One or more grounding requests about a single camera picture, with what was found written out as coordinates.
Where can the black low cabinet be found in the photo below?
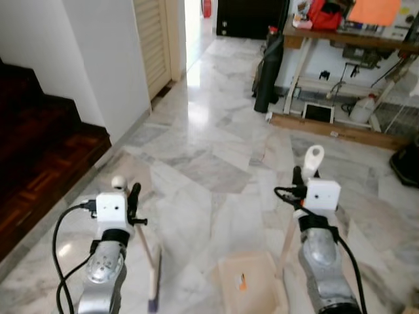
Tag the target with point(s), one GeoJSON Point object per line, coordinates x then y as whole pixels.
{"type": "Point", "coordinates": [249, 19]}

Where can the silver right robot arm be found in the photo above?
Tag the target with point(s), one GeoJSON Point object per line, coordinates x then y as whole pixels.
{"type": "Point", "coordinates": [324, 261]}

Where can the red bag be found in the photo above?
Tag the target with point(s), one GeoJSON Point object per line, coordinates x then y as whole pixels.
{"type": "Point", "coordinates": [325, 14]}

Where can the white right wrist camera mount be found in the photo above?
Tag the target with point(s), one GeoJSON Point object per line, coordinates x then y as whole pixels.
{"type": "Point", "coordinates": [322, 196]}

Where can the black floor case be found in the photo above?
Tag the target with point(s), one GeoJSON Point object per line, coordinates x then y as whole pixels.
{"type": "Point", "coordinates": [407, 167]}

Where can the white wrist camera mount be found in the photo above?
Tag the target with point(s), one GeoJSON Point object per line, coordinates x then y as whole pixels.
{"type": "Point", "coordinates": [322, 196]}
{"type": "Point", "coordinates": [111, 212]}

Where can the white framed tablet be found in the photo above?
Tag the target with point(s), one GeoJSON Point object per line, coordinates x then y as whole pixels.
{"type": "Point", "coordinates": [318, 113]}

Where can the dark wooden stairs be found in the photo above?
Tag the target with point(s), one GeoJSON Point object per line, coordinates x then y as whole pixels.
{"type": "Point", "coordinates": [39, 150]}

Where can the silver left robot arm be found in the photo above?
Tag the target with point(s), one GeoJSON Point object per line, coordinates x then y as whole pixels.
{"type": "Point", "coordinates": [105, 268]}

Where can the black rolled bag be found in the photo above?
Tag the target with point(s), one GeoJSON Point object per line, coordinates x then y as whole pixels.
{"type": "Point", "coordinates": [268, 72]}

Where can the small red canister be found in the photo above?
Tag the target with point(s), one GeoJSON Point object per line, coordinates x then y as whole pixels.
{"type": "Point", "coordinates": [207, 8]}

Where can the orange sheet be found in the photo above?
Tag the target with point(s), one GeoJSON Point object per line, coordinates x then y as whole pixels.
{"type": "Point", "coordinates": [373, 12]}

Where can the white plastic jug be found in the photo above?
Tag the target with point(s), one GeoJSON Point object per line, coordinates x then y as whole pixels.
{"type": "Point", "coordinates": [363, 111]}

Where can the beige louvered door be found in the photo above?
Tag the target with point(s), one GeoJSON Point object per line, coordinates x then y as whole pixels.
{"type": "Point", "coordinates": [152, 46]}

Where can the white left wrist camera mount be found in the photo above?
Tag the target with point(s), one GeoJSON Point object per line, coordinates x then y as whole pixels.
{"type": "Point", "coordinates": [111, 212]}

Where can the wooden work table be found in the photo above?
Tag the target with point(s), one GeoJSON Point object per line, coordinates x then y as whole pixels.
{"type": "Point", "coordinates": [340, 38]}

